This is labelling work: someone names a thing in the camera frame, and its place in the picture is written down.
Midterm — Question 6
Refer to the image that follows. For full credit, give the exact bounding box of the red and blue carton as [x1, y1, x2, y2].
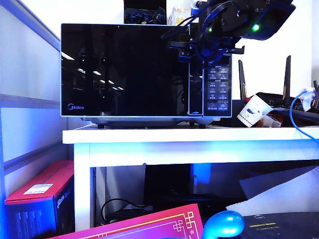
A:
[4, 160, 75, 239]

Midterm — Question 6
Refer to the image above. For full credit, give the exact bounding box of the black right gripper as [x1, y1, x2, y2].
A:
[168, 37, 246, 63]

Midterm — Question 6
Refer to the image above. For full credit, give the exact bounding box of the black power adapter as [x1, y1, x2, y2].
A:
[108, 208, 154, 224]

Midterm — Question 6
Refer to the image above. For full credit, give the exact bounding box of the blue network cable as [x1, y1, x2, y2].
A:
[289, 88, 319, 140]

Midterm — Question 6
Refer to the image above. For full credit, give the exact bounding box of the white blue-print paper cup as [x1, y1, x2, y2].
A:
[236, 94, 272, 128]

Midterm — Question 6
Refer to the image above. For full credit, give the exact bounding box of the white office partition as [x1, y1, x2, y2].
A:
[0, 0, 75, 175]

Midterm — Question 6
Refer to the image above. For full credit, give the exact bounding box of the thin black cable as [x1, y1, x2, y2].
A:
[100, 198, 150, 225]

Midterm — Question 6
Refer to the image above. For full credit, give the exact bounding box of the white yellow-print snack box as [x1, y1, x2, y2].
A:
[168, 6, 197, 25]

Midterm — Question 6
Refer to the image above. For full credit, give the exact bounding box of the black gold-print box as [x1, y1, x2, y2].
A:
[239, 212, 319, 239]

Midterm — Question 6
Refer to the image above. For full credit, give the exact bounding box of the black glass microwave door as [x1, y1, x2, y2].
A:
[61, 23, 204, 117]

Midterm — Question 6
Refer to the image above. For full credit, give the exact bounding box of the pink gold-pattern gift box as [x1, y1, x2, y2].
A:
[48, 203, 204, 239]

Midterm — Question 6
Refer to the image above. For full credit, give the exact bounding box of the black Midea microwave oven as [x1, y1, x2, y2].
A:
[60, 22, 233, 129]

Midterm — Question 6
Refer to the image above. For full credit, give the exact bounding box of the glossy blue round object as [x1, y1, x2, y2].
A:
[201, 210, 245, 239]

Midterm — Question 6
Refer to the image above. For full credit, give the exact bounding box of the dark robot arm cable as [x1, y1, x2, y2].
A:
[160, 2, 234, 69]

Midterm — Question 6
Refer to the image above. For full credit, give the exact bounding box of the black computer case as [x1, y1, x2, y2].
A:
[144, 163, 194, 197]

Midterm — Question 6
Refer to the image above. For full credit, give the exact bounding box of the white foam sheet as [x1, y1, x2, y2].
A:
[239, 166, 319, 200]
[225, 179, 319, 217]

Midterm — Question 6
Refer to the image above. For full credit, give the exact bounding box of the black router with antennas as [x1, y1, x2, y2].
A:
[219, 55, 319, 128]

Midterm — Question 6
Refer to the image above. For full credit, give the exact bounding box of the white tape tag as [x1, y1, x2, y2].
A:
[299, 87, 319, 112]

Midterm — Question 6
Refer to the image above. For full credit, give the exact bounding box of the red white small packet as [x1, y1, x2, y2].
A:
[259, 113, 284, 127]

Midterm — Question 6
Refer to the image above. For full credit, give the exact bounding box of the white table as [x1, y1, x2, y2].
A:
[62, 125, 319, 232]

